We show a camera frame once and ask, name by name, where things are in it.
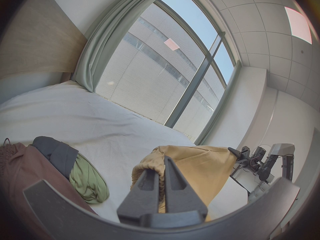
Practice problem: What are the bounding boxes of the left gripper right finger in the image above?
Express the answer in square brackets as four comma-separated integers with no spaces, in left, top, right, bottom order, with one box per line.
[164,155,209,221]

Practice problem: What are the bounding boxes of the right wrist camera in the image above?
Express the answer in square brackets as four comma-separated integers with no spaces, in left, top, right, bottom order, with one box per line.
[241,146,267,159]

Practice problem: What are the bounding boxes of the tan shorts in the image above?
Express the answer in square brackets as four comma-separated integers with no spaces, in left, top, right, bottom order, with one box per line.
[131,145,238,221]

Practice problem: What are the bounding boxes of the dark blue garment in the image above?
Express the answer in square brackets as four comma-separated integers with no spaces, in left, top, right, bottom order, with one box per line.
[32,136,79,181]

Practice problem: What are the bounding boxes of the ceiling light panel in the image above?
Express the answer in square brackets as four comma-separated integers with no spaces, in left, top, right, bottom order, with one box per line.
[284,6,312,44]

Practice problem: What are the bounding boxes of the brown garment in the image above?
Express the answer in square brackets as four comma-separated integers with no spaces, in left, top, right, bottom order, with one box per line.
[0,142,99,224]

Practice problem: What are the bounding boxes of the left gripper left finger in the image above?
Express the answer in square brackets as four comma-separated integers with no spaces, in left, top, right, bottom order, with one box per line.
[117,169,161,225]

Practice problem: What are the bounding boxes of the green garment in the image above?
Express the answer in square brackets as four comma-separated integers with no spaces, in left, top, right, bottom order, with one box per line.
[69,153,110,204]

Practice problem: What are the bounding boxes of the window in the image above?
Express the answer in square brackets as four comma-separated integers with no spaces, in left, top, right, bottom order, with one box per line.
[94,0,237,144]

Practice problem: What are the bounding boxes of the bed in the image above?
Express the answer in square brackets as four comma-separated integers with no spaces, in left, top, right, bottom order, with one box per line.
[0,0,250,224]

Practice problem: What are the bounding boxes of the grey-green curtain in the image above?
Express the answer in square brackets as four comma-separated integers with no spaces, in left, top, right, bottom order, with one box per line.
[72,0,179,93]

